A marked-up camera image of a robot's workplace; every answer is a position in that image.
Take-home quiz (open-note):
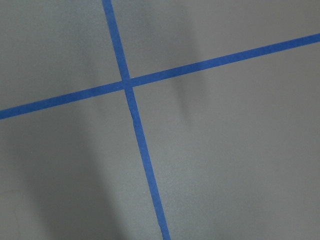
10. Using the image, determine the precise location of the brown paper table cover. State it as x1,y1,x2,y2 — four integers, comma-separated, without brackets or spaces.
0,0,320,240

